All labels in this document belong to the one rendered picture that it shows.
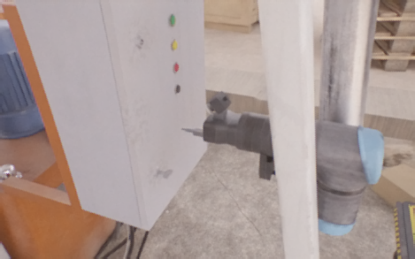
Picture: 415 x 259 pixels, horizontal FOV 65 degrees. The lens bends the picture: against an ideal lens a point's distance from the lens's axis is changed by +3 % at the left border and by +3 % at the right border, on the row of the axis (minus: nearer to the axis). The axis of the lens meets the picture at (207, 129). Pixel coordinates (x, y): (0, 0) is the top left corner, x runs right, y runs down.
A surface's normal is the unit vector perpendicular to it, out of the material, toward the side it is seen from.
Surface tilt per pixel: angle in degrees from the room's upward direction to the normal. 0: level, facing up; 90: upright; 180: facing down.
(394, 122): 90
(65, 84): 90
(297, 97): 93
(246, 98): 89
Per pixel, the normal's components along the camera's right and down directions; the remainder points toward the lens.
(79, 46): -0.38, 0.49
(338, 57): -0.61, 0.45
